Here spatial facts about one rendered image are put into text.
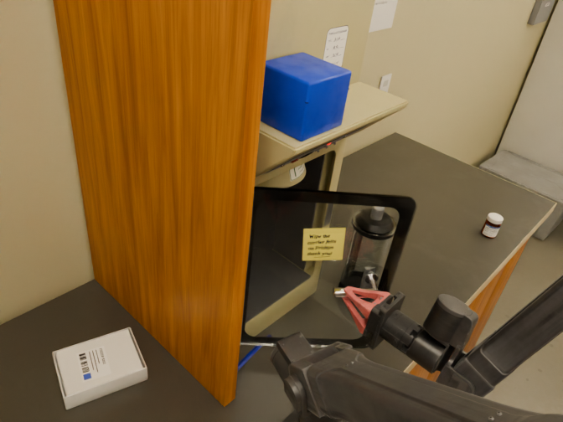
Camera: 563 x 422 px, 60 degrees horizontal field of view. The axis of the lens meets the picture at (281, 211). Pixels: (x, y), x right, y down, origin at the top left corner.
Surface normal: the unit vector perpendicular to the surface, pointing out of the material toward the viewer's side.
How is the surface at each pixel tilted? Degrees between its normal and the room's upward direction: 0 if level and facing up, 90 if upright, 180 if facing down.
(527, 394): 0
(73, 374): 0
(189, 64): 90
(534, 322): 71
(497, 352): 61
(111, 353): 0
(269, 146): 90
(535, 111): 90
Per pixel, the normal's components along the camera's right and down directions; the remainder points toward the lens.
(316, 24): 0.73, 0.46
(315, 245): 0.05, 0.58
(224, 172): -0.68, 0.36
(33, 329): 0.11, -0.81
